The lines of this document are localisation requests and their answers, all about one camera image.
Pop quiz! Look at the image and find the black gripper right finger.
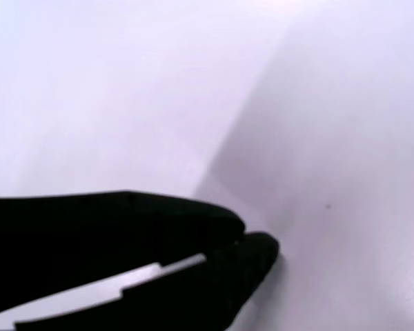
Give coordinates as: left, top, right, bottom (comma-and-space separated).
14, 232, 281, 331

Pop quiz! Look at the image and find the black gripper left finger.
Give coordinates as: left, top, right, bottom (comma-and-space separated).
0, 190, 246, 331

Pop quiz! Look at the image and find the white table cover sheet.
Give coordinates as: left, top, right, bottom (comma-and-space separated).
0, 0, 414, 331

